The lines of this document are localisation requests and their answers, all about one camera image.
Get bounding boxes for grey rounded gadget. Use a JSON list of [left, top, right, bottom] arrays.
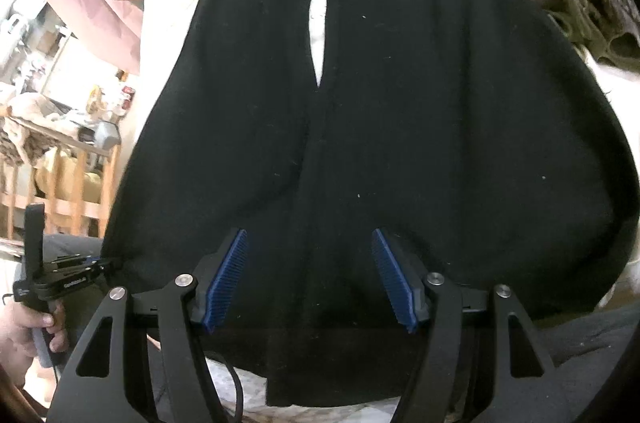
[[95, 120, 121, 151]]

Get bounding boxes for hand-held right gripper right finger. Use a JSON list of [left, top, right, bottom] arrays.
[[371, 227, 576, 423]]

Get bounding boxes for black cable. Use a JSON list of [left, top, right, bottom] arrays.
[[220, 353, 247, 423]]

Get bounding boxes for person's left hand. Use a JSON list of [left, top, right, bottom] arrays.
[[0, 300, 68, 374]]

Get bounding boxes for cream bear printed blanket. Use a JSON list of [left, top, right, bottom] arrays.
[[120, 0, 640, 423]]

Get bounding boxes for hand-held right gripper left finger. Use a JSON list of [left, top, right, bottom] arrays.
[[47, 227, 251, 423]]

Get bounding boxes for black pants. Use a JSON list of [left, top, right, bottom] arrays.
[[100, 0, 638, 409]]

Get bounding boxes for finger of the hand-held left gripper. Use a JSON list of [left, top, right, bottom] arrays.
[[52, 255, 121, 274]]

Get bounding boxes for wooden rack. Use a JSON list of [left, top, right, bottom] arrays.
[[0, 123, 123, 244]]

